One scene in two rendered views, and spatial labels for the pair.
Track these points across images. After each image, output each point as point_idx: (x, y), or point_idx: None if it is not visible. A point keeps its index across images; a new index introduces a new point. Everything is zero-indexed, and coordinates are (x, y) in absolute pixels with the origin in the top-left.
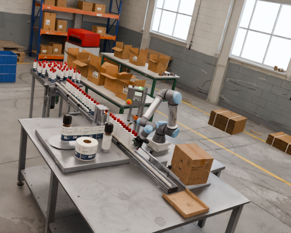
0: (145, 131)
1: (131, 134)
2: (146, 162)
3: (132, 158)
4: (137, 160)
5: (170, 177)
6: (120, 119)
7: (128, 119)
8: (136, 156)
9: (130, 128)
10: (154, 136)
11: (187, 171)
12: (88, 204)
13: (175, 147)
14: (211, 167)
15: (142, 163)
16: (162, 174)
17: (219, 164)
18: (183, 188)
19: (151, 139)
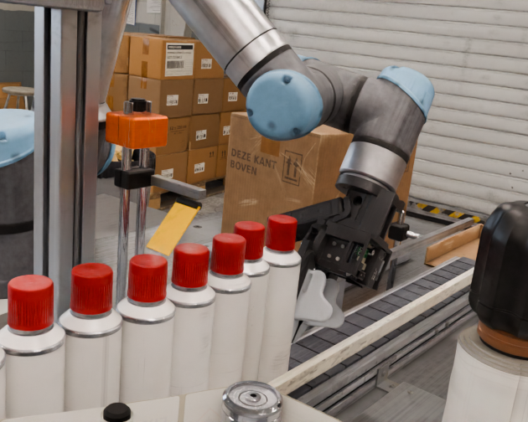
0: (427, 114)
1: (266, 265)
2: (365, 322)
3: (347, 393)
4: (379, 353)
5: (365, 287)
6: (13, 287)
7: None
8: (368, 340)
9: (221, 237)
10: (28, 254)
11: (402, 193)
12: None
13: (323, 151)
14: (147, 213)
15: (401, 336)
16: (418, 280)
17: (103, 200)
18: (408, 265)
19: (7, 302)
